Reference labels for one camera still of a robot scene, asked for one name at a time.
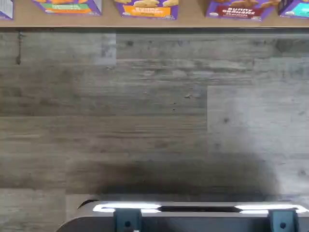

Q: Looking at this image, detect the purple box green patch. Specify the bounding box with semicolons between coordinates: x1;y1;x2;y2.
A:
31;0;102;16

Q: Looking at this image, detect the purple box teal patch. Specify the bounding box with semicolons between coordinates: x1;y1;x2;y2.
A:
277;0;309;19

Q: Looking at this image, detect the brown wooden shelf board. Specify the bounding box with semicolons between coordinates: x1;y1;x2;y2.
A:
0;0;309;29

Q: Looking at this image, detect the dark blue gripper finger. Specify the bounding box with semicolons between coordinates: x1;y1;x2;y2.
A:
267;209;300;232
113;209;142;232

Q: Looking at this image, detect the purple box orange patch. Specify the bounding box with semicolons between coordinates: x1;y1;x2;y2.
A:
114;0;180;20

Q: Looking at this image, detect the purple box brown patch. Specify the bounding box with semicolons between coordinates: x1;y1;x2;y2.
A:
206;0;270;22

